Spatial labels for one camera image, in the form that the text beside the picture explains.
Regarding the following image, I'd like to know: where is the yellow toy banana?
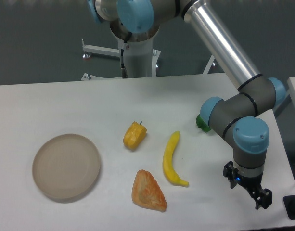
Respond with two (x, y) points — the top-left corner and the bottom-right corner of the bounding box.
(162, 131), (189, 187)

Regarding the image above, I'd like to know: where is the beige round plate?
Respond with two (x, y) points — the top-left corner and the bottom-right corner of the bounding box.
(32, 134), (101, 201)

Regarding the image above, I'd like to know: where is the orange toy pastry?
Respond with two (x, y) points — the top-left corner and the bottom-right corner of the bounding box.
(131, 169), (167, 212)

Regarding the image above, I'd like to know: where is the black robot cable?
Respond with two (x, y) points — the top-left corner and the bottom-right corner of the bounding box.
(120, 31), (133, 79)

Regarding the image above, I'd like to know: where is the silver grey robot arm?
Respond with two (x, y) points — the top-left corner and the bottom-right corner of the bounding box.
(87, 0), (286, 208)

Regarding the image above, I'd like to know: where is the yellow toy pepper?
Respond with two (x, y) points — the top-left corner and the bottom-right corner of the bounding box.
(123, 121), (147, 151)

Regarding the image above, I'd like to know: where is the green toy pepper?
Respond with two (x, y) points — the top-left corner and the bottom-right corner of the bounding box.
(196, 114), (211, 133)

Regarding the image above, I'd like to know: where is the black device at edge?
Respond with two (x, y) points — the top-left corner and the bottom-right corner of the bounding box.
(283, 195), (295, 220)

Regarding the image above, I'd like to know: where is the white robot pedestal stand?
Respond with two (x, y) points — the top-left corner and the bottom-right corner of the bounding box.
(80, 24), (220, 81)

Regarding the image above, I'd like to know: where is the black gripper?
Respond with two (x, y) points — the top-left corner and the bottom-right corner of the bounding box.
(223, 161), (272, 210)

